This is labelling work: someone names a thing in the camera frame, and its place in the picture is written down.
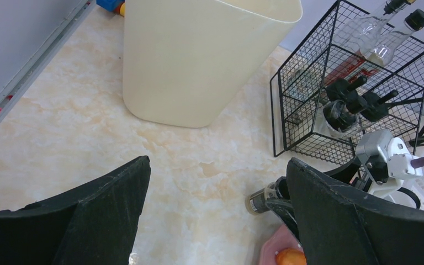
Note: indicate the pink polka dot plate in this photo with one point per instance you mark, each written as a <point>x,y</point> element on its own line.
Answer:
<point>282,239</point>

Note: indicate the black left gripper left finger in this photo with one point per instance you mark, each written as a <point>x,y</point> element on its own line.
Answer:
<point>94,223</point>

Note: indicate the glass jar black lid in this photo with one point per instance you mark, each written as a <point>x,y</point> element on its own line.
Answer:
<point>377,108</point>
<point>341,89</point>

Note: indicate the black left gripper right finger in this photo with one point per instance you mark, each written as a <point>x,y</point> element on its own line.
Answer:
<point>339,224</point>

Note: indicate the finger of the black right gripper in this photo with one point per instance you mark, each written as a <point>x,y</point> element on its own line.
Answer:
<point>346,172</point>
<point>283,209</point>

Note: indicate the black wire rack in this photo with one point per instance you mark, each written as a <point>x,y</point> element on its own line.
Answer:
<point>301,84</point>

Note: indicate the sauce bottle red label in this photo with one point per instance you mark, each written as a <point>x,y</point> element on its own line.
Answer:
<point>380,47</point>

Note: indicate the glass jar black lid front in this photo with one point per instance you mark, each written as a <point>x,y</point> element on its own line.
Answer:
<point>377,108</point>

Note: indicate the small black pepper grinder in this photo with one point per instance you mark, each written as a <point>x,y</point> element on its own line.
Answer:
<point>256,202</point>

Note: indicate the orange carrot piece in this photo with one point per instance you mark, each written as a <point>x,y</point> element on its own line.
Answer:
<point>290,256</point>

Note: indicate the beige plastic waste bin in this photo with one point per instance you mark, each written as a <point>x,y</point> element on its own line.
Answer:
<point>185,60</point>

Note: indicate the clear bottle gold spout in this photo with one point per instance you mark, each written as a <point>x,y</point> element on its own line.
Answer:
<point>320,37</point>

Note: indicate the blue yellow toy object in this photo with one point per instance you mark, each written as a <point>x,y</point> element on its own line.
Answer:
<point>113,6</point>

